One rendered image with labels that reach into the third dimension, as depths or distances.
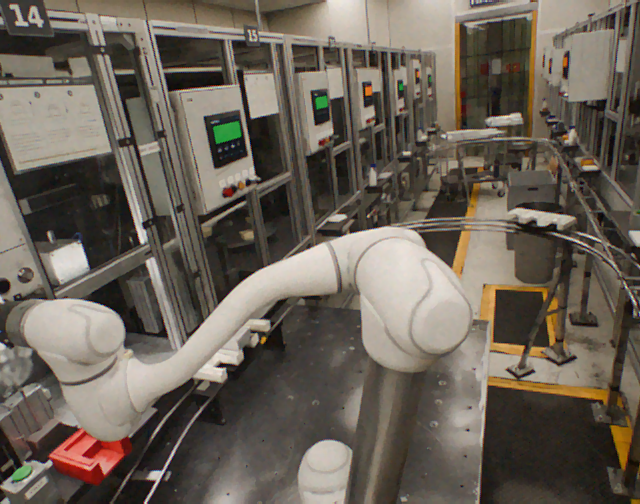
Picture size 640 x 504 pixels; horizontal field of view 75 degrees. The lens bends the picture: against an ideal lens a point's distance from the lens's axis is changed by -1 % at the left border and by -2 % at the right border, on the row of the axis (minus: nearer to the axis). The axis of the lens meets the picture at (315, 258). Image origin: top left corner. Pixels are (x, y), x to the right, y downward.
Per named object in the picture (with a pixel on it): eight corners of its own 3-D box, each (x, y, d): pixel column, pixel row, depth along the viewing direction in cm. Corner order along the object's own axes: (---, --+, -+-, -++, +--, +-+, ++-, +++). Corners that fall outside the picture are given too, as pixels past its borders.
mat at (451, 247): (447, 344, 294) (447, 342, 293) (365, 335, 317) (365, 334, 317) (484, 166, 785) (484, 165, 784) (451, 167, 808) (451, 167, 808)
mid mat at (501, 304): (569, 360, 261) (569, 359, 261) (475, 350, 283) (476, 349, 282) (554, 288, 345) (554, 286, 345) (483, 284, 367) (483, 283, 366)
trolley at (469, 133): (445, 203, 601) (444, 133, 565) (438, 193, 653) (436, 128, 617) (509, 196, 591) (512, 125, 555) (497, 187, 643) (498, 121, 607)
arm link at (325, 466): (356, 479, 118) (348, 419, 110) (379, 540, 101) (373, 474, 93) (299, 496, 115) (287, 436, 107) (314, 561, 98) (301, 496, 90)
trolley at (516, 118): (526, 178, 667) (529, 114, 631) (487, 181, 683) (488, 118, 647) (517, 168, 742) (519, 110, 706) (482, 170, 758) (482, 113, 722)
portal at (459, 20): (530, 157, 807) (538, 1, 710) (456, 161, 861) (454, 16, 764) (530, 156, 816) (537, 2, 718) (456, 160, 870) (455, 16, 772)
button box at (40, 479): (35, 528, 96) (14, 492, 91) (14, 519, 99) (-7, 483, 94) (65, 499, 102) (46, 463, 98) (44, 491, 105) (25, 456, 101)
